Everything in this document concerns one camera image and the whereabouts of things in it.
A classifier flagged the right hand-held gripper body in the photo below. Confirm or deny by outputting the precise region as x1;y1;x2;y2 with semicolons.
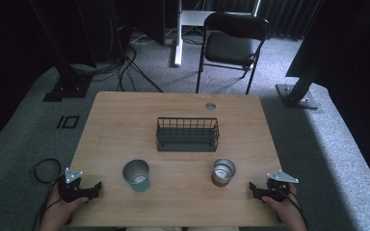
265;169;300;203

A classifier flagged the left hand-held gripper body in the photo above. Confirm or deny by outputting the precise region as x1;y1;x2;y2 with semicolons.
57;167;93;203

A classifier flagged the steel cup with brown base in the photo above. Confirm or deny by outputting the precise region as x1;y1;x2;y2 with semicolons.
210;158;237;188

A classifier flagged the teal cup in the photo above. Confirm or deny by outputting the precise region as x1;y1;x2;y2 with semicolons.
122;159;150;193

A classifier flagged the dark green wire basket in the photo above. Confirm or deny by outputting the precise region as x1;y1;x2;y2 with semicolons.
155;116;221;153

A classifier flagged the person's left hand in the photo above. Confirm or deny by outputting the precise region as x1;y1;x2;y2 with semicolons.
41;185;90;225

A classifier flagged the person's right hand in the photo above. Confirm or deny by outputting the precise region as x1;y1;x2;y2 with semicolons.
261;182;305;225

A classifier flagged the black stand with grey base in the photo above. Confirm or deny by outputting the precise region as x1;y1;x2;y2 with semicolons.
275;0;327;111

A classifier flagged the black folding chair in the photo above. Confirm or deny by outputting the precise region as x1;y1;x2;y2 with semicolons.
195;12;271;96

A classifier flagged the black computer box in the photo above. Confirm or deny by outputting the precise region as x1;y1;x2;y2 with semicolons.
115;0;167;47

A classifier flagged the dark curtain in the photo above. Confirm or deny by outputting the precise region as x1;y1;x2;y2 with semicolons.
201;0;323;40

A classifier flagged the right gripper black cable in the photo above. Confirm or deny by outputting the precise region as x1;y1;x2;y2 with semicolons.
277;183;310;231

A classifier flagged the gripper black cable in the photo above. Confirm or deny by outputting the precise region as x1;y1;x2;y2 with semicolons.
31;179;63;231
277;183;310;231

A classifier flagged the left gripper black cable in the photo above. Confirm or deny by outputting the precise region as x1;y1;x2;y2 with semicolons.
31;179;63;231

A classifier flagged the black coiled cable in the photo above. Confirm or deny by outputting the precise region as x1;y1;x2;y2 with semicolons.
33;157;63;185

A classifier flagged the bundle of floor cables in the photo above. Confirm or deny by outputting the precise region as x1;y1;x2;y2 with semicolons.
69;18;164;94

